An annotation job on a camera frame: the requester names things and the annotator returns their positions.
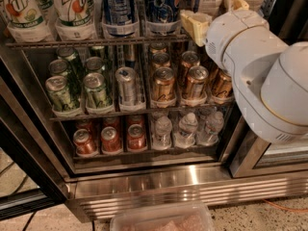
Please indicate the front middle gold can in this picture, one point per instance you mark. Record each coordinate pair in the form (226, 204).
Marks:
(195, 82)

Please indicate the right clear water bottle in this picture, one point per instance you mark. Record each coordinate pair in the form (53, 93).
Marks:
(210, 125)

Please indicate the middle wire shelf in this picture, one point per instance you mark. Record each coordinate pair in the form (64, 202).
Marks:
(139, 112)

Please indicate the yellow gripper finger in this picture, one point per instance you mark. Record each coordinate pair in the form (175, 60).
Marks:
(196, 25)
(235, 5)

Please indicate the wire shelf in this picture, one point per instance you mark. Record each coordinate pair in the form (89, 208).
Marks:
(98, 42)
(139, 112)

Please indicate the front left red can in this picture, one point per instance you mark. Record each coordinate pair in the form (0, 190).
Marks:
(85, 145)

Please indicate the stainless steel fridge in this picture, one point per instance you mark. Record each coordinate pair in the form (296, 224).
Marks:
(239, 167)

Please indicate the front middle red can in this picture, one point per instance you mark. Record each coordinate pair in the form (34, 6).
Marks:
(110, 140)

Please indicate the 7up bottle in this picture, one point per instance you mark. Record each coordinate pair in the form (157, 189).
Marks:
(75, 19)
(26, 21)

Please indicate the left clear water bottle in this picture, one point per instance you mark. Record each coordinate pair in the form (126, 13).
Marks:
(162, 133)

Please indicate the left 7up bottle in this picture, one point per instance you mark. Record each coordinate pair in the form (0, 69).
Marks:
(26, 21)

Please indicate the green can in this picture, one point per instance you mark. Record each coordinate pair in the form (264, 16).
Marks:
(59, 92)
(97, 91)

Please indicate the blue plastic bottle right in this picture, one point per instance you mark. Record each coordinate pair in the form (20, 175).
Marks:
(162, 16)

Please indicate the front left green can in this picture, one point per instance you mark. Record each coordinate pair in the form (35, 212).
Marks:
(59, 92)

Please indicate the front left gold can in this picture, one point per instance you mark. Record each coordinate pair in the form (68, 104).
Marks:
(163, 84)

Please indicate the gold can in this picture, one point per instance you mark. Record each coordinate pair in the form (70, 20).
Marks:
(222, 86)
(195, 82)
(163, 84)

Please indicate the middle clear water bottle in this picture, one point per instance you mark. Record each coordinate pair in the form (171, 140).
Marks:
(184, 137)

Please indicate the front right red can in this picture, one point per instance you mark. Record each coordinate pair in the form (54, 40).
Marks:
(136, 137)

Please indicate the blue plastic bottle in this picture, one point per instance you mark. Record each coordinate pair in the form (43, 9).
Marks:
(162, 16)
(120, 15)

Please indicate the red can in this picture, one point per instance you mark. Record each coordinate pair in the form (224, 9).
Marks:
(85, 145)
(136, 137)
(110, 140)

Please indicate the blue plastic bottle left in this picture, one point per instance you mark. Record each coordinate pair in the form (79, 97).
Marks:
(120, 15)

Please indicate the clear water bottle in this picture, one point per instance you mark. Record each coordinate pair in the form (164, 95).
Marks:
(210, 125)
(162, 133)
(184, 137)

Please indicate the silver can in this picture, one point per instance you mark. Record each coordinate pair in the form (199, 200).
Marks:
(127, 86)

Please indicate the clear plastic container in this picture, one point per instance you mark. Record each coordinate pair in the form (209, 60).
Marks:
(183, 216)

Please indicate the top wire shelf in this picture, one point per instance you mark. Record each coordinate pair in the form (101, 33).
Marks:
(98, 42)

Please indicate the front right gold can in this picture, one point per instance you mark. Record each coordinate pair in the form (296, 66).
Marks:
(222, 86)

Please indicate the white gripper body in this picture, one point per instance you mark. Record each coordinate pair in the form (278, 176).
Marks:
(228, 33)

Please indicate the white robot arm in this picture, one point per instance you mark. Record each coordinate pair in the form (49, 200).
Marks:
(269, 77)

